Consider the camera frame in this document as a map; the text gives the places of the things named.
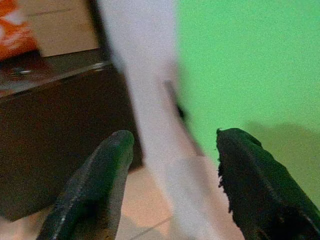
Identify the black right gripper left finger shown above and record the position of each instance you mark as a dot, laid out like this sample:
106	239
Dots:
92	185

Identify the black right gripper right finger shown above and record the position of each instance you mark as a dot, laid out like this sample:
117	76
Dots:
260	190

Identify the dark brown cabinet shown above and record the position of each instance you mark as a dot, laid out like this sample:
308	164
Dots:
60	135

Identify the orange and white bag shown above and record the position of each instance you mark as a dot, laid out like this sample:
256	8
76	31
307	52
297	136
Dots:
15	27

